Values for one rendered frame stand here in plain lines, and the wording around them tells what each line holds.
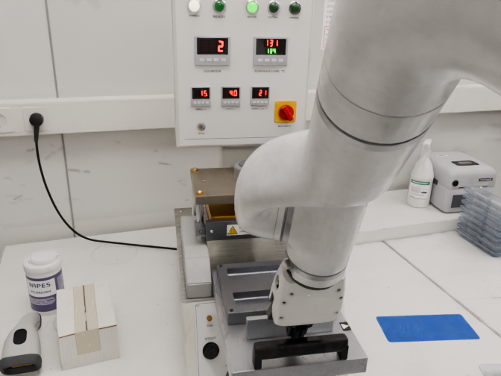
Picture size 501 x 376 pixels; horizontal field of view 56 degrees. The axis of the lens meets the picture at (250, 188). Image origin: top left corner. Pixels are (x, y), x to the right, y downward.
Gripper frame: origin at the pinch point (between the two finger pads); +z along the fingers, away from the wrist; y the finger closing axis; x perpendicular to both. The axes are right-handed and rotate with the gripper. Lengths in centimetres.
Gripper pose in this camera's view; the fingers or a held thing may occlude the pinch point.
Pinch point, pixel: (297, 328)
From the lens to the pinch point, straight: 78.9
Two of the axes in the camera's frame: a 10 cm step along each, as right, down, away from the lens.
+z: -0.9, 7.5, 6.6
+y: 9.8, -0.4, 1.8
